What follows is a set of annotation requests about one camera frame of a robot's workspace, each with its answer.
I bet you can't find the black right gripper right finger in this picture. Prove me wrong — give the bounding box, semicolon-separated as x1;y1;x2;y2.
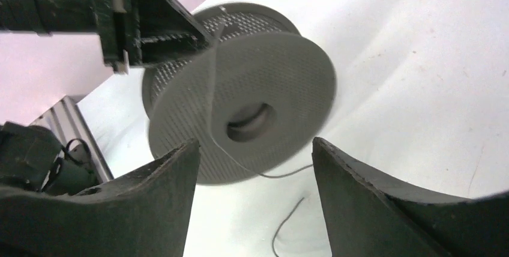
312;138;508;256

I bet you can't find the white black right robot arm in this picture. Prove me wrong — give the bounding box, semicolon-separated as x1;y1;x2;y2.
1;122;508;256

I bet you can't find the dark grey cable spool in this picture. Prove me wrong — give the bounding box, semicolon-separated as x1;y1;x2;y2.
142;2;337;185

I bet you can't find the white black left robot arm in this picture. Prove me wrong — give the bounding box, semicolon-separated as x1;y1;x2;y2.
1;0;212;73

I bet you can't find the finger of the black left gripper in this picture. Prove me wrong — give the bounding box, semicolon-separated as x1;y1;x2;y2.
133;0;212;67

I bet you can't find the thin grey wire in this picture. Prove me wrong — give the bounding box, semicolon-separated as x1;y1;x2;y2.
205;40;315;257

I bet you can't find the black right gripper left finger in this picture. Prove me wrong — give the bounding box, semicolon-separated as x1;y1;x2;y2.
1;140;200;256

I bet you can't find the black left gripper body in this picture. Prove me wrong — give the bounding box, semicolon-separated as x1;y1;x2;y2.
93;0;141;74

